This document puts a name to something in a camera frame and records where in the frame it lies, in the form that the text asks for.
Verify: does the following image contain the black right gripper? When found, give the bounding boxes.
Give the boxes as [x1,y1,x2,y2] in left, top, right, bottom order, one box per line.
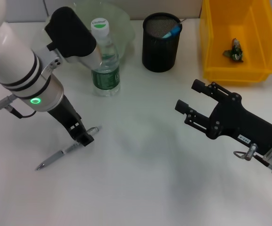
[175,79,272,155]

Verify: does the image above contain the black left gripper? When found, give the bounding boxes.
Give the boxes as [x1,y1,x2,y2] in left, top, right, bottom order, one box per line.
[47,95,95,147]

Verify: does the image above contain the silver ballpoint pen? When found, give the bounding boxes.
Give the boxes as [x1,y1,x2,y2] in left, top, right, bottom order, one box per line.
[34,126,103,171]

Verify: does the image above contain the green label water bottle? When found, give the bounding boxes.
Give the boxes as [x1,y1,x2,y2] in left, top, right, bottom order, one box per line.
[90,18,122,97]

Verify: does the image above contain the green plastic wrapper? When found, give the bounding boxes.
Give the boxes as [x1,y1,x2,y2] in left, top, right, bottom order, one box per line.
[222,39,245,63]

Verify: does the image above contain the blue plastic scissors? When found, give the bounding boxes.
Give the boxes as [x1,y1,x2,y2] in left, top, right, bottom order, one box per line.
[163,23,183,40]

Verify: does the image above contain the black mesh pen holder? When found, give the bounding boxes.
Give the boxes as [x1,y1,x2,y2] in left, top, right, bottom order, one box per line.
[142,13,183,73]

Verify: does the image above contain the translucent green fruit plate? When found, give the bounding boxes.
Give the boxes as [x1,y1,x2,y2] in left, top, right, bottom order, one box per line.
[73,1,136,64]

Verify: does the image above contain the yellow plastic storage bin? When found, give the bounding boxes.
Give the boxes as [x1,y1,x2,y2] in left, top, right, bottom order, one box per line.
[199,0,272,86]

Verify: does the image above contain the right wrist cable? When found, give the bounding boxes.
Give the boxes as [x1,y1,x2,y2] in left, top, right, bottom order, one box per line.
[233,143,272,177]

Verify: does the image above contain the wrist cable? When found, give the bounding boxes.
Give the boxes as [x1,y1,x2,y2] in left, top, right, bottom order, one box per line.
[0,94,37,119]
[233,143,272,177]

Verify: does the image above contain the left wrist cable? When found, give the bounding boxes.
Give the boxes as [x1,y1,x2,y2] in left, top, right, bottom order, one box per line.
[0,94,37,119]

